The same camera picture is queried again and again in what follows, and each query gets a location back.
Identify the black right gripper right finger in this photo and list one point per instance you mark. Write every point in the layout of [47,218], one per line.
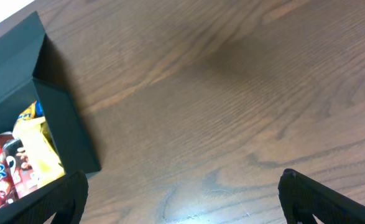
[306,201]

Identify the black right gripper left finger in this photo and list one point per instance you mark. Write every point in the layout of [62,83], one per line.
[63,200]

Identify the orange Lemond biscuit packet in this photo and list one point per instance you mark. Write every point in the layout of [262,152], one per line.
[27,114]

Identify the blue cookie roll packet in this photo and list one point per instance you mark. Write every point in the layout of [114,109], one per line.
[38,109]

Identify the dark green gift box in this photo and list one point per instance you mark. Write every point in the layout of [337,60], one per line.
[32,69]

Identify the yellow snack packet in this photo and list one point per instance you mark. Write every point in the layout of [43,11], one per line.
[36,139]

